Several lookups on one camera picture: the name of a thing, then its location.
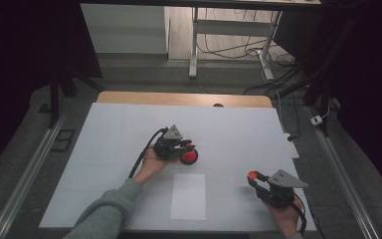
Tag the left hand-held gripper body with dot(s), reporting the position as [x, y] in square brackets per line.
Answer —
[167, 149]

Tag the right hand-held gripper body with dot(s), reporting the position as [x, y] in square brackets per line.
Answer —
[280, 195]

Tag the round black red ink pad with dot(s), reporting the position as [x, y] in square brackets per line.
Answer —
[190, 158]

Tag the small red stamp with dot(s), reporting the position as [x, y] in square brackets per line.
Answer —
[252, 175]

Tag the person's left hand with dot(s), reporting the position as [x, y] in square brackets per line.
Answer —
[152, 167]

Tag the person's right hand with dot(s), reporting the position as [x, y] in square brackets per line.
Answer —
[288, 219]

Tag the white power strip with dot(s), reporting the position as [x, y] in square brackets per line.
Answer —
[292, 147]

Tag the white paper sheet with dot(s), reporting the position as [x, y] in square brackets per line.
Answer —
[188, 199]

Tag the black table grommet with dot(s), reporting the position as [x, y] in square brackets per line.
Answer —
[218, 105]

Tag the small white adapter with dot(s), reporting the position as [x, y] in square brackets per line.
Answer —
[316, 120]

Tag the black stand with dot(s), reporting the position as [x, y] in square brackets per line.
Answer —
[323, 99]
[54, 99]

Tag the white cabinet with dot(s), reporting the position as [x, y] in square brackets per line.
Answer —
[122, 30]

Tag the black curtain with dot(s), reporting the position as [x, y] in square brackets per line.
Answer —
[371, 83]
[13, 66]

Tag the metal floor rail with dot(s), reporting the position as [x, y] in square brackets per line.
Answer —
[341, 172]
[26, 181]

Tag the black floor socket frame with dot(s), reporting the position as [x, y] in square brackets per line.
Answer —
[63, 140]

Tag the white desk frame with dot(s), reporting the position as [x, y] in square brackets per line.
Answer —
[232, 28]

